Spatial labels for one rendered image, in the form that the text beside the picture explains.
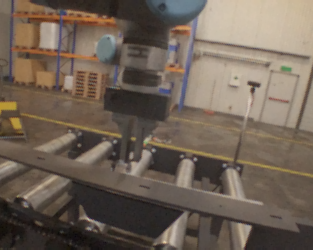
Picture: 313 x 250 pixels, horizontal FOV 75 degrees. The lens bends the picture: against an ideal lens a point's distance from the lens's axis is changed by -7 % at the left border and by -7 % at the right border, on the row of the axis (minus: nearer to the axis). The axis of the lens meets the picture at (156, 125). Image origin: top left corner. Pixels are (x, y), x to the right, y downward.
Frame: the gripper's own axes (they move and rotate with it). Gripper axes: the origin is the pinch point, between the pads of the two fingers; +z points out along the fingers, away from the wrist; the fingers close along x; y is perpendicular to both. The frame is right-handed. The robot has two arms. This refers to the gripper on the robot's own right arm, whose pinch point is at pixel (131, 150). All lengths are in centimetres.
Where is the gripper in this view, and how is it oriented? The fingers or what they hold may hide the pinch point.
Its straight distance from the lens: 48.1
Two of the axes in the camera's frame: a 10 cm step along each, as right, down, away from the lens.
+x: 9.6, 1.9, -1.8
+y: -2.2, 2.1, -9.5
